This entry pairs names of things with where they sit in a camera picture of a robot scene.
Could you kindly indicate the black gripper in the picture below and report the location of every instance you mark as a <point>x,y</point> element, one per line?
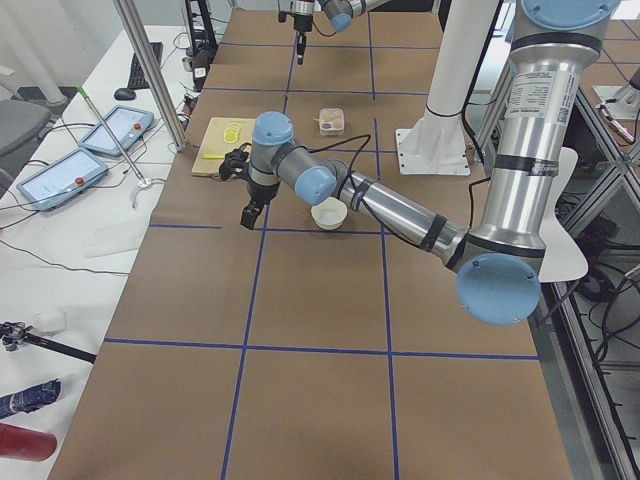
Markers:
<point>301,24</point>
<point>261,191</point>

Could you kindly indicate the clear plastic egg box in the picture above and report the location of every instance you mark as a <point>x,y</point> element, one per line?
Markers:
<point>331,122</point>

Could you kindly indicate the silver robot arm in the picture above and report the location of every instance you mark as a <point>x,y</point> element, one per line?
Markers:
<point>339,13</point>
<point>498,261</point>

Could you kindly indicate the white bowl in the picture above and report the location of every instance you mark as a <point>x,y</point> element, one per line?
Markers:
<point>330,214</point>

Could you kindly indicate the wooden cutting board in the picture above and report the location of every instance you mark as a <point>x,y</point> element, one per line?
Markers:
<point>212,143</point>

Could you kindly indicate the far teach pendant tablet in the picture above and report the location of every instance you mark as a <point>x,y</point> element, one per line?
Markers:
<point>127,123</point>

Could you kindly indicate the teach pendant tablet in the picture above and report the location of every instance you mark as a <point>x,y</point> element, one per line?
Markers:
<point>127,123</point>
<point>64,179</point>

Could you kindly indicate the black computer mouse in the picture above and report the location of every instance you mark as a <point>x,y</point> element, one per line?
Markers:
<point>124,94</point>

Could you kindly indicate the near teach pendant tablet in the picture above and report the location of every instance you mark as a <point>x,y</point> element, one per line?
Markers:
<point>64,179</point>

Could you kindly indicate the black tripod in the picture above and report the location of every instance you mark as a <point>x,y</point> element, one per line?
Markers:
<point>16,334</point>

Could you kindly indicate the folded dark umbrella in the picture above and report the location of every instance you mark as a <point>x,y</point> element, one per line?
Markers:
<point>30,399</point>

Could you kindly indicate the white plastic chair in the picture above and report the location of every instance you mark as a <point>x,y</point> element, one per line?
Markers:
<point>563,260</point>

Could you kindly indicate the red bottle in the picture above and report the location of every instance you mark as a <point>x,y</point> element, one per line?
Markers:
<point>25,444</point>

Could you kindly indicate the aluminium frame post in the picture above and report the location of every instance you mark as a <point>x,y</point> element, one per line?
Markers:
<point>138,37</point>

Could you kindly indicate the white pedestal column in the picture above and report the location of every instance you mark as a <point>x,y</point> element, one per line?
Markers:
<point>435,145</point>

